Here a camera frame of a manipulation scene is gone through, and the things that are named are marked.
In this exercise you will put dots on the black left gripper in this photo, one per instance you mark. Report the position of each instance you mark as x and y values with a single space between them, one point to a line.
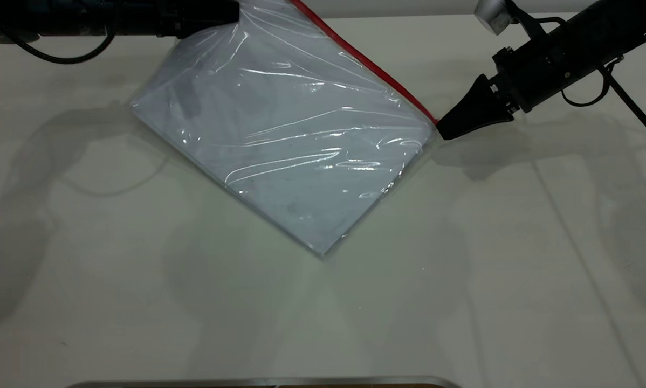
185 19

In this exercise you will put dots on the grey metal strip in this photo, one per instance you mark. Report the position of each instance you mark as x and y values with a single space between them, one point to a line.
247 382

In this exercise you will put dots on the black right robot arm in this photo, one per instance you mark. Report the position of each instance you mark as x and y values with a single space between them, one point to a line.
614 32

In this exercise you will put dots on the clear zip bag red zipper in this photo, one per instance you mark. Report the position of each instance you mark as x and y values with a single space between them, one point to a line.
269 32

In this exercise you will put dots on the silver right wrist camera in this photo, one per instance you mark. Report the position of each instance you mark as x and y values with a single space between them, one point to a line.
493 13

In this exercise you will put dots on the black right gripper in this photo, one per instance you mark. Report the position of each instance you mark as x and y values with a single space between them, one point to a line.
538 70

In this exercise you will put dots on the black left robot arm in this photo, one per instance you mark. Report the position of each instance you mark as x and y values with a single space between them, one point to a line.
59 21

